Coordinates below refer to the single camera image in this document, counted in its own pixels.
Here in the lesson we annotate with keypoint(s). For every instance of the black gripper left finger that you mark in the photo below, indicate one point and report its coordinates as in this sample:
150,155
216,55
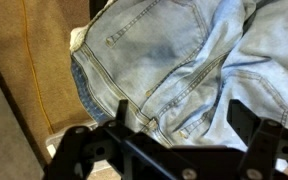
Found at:
74,150

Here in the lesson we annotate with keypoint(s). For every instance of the light blue jeans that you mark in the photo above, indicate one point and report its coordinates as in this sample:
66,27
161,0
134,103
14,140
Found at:
150,60

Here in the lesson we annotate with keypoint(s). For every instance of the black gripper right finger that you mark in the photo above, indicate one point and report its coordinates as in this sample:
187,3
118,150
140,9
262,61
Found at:
264,143

